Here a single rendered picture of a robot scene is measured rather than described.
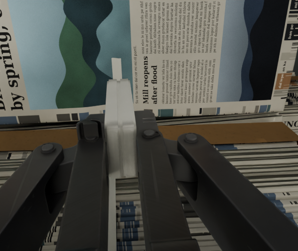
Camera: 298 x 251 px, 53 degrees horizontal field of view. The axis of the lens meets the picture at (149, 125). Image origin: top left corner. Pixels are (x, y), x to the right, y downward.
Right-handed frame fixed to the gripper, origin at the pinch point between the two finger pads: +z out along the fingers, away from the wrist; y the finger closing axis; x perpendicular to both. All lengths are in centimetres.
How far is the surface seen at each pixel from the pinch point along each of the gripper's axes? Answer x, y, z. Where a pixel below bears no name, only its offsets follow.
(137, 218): -7.1, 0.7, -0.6
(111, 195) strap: -6.3, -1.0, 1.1
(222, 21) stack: 3.4, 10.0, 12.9
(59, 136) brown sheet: -6.5, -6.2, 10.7
